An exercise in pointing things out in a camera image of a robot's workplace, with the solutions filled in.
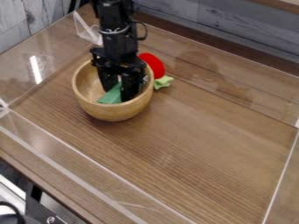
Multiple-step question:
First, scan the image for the clear acrylic corner bracket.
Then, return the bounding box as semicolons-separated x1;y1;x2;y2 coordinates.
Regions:
72;11;103;46

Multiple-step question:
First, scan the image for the black cable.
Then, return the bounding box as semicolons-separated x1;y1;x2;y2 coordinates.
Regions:
0;200;28;224

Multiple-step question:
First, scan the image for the black table leg mount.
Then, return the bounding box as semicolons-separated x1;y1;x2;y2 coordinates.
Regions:
25;185;68;224

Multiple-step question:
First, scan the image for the brown wooden bowl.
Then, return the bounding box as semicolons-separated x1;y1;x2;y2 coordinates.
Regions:
71;59;155;122

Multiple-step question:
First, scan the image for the green rectangular block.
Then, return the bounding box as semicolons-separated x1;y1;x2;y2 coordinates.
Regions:
97;83;121;104

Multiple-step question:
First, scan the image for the red plush strawberry toy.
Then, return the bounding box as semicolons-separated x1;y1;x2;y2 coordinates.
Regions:
139;52;173;90

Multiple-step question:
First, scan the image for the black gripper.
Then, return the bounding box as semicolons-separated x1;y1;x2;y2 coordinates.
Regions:
89;27;147;102

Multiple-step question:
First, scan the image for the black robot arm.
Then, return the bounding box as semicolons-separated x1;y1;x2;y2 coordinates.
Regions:
89;0;148;102

